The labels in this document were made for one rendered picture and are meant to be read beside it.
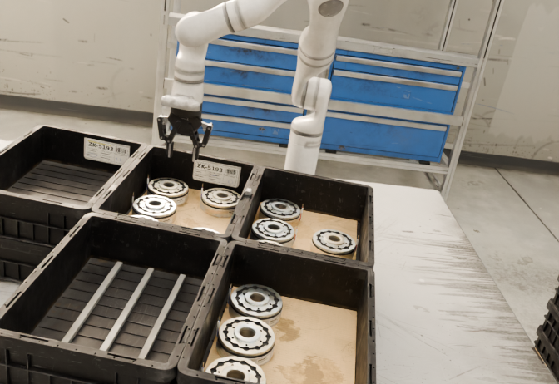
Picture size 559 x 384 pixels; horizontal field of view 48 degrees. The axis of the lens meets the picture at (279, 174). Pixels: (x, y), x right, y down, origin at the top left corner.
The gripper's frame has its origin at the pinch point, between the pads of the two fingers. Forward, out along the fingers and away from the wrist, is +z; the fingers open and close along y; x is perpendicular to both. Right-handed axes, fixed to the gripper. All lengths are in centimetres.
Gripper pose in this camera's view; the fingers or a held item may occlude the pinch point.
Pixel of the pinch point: (182, 153)
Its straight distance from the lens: 158.7
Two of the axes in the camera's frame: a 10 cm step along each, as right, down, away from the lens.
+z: -1.4, 8.9, 4.2
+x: -1.2, 4.1, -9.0
